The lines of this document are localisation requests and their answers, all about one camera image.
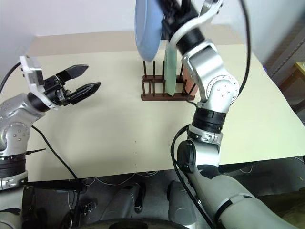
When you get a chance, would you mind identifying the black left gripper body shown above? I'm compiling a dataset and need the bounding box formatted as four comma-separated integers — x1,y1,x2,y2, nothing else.
42,71,74,107

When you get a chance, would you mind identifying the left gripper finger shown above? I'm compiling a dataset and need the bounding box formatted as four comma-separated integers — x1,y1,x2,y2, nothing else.
69,82,102,104
55,64,90,81

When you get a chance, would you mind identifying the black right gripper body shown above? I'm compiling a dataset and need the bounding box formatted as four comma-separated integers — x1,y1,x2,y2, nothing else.
161,0,200,37

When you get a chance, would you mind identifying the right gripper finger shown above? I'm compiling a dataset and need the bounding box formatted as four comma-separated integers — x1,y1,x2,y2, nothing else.
157,0,172,16

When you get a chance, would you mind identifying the blue plate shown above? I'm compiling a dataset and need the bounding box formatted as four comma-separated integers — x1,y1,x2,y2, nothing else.
134,0,165,62

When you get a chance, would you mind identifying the green plate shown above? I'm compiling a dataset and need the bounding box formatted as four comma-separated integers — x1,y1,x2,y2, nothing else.
164,46,178,97

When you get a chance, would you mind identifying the pink-red plate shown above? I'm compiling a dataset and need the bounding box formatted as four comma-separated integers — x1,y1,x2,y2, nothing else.
182,69,199,96

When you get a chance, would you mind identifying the brown wooden dish rack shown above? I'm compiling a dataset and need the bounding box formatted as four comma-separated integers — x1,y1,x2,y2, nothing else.
140,60,195,102

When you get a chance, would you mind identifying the dark grey rounded shape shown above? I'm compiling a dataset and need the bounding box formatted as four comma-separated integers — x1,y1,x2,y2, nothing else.
104,183,147,222
167,180,203,229

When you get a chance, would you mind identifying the dark ribbed background panel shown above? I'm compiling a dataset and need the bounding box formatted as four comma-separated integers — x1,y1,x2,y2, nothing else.
268,31,305,112

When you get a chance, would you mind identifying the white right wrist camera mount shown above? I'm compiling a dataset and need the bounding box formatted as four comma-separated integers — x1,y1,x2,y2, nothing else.
168,0,225,48

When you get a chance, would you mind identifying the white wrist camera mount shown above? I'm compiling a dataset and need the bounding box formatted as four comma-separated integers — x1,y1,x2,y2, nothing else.
168,0,225,48
19,55,59,110

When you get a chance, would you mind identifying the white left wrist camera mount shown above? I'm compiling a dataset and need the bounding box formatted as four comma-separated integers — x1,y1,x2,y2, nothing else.
19,55,59,110

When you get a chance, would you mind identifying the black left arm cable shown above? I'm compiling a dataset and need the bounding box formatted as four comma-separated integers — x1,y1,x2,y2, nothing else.
0,59,83,229

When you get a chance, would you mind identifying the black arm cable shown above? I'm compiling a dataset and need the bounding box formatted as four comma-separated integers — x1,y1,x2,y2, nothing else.
0,59,83,229
170,0,252,229

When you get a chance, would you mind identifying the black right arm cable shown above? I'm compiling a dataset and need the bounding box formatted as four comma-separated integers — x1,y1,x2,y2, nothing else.
170,0,252,229

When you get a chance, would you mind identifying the thin white cord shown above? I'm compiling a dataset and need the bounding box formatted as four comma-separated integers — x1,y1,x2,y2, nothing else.
82,170,163,188

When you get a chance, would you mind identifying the black metal stand frame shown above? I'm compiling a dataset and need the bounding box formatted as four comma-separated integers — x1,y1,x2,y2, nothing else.
71,185,99,229

